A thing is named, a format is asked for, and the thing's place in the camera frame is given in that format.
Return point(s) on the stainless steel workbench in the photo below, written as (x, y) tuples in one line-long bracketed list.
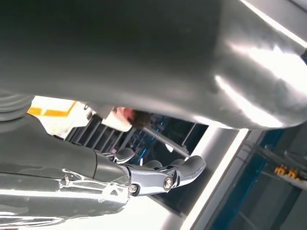
[(62, 125)]

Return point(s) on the seated person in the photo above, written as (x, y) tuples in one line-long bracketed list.
[(119, 120)]

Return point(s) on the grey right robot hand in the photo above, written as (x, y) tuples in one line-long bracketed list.
[(144, 57)]

